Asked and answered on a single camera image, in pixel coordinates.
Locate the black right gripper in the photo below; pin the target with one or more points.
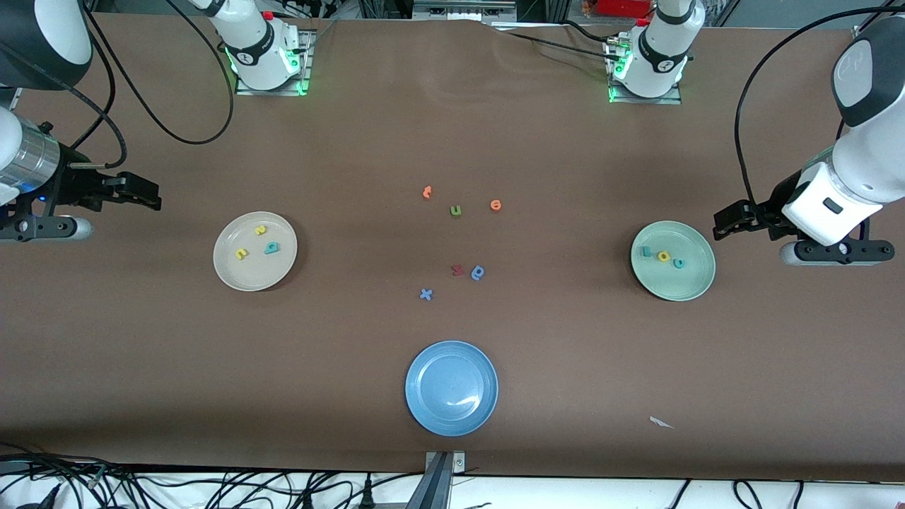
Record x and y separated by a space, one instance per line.
73 188

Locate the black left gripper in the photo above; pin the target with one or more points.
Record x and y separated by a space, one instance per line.
772 207

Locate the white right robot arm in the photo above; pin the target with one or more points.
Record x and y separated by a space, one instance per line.
258 49

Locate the pale green ceramic plate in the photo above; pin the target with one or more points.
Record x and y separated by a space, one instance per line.
672 283

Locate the beige ceramic plate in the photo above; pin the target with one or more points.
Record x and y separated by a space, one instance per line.
255 272

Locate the white paper scrap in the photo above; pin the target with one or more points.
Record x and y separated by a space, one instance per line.
661 422

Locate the red box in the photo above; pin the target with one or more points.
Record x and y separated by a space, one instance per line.
622 7

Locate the blue foam letter a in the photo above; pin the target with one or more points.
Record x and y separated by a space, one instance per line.
478 273

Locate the blue ceramic plate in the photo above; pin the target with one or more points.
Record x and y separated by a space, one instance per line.
451 388

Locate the grey equipment panel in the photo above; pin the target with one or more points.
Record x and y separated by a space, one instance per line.
463 8

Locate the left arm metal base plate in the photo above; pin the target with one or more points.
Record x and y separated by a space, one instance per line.
640 100

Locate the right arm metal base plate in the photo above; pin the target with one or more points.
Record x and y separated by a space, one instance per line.
272 92

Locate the aluminium frame profile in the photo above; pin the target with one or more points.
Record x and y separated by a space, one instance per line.
859 30

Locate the aluminium table bracket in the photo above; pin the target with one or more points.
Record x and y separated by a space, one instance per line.
438 481

